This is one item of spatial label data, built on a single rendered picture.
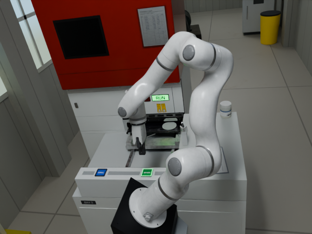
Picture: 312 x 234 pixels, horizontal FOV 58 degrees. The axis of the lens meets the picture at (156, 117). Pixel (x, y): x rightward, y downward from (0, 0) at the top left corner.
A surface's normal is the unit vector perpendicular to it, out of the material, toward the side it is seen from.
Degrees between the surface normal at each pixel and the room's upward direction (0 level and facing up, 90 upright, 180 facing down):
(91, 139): 90
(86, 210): 90
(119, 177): 0
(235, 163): 0
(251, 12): 90
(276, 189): 0
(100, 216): 90
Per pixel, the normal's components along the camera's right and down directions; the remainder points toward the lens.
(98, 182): -0.16, 0.54
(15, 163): 0.97, -0.02
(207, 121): 0.18, 0.24
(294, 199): -0.14, -0.84
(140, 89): 0.05, -0.24
